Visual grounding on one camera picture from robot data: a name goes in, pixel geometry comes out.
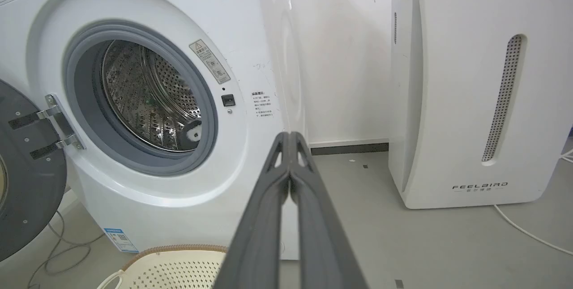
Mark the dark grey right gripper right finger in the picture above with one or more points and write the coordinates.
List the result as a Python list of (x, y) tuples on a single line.
[(320, 231)]

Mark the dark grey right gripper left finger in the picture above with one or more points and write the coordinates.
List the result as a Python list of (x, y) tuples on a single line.
[(262, 226)]

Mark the cream perforated laundry basket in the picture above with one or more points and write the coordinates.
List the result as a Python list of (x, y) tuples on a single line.
[(172, 269)]

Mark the black and white plush toy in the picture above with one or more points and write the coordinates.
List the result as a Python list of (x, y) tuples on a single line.
[(193, 134)]

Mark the white front-load washing machine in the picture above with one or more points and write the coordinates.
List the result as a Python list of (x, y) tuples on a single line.
[(170, 101)]

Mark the dark grey washing machine door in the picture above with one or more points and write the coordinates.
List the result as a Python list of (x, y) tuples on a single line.
[(27, 177)]

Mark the white air purifier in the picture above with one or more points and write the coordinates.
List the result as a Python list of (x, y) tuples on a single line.
[(479, 87)]

